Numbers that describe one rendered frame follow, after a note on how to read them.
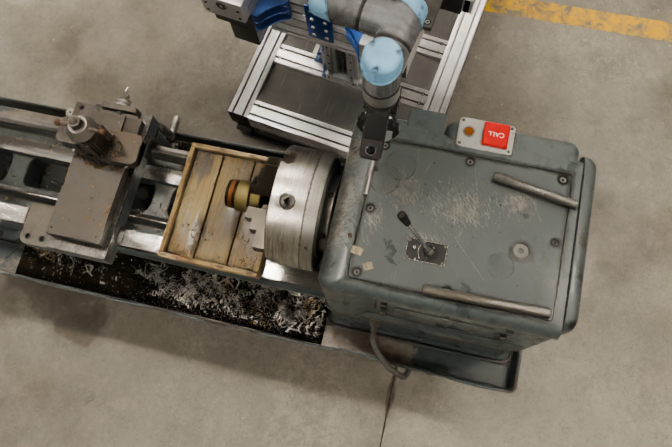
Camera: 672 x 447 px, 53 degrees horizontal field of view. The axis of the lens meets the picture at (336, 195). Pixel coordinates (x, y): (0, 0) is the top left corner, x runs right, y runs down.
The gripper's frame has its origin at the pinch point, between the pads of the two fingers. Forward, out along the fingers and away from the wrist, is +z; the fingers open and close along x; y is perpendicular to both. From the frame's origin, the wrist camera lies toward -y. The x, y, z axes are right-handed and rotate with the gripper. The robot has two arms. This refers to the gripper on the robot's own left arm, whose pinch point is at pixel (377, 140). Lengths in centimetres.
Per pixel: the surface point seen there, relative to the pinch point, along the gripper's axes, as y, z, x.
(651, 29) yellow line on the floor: 133, 134, -100
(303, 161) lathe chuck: -3.9, 13.4, 17.9
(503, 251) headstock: -16.9, 9.3, -32.8
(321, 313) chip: -32, 79, 11
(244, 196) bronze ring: -13.2, 22.9, 32.3
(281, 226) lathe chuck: -21.0, 14.0, 19.1
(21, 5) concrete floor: 88, 135, 196
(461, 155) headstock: 4.1, 9.3, -19.5
